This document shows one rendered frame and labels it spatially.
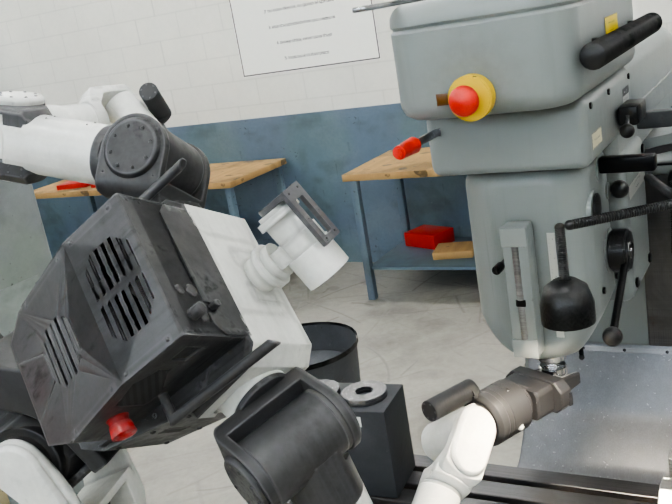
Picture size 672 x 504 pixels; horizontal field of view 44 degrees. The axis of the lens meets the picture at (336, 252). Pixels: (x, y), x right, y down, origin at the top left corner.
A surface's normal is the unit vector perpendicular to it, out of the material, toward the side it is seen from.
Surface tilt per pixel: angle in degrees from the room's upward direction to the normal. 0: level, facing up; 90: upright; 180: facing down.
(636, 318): 90
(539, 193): 90
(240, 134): 90
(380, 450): 90
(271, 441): 33
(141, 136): 62
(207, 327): 58
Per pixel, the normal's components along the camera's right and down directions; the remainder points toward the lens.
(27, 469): -0.20, 0.30
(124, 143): -0.29, -0.18
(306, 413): 0.00, -0.67
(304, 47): -0.48, 0.32
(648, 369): -0.50, -0.14
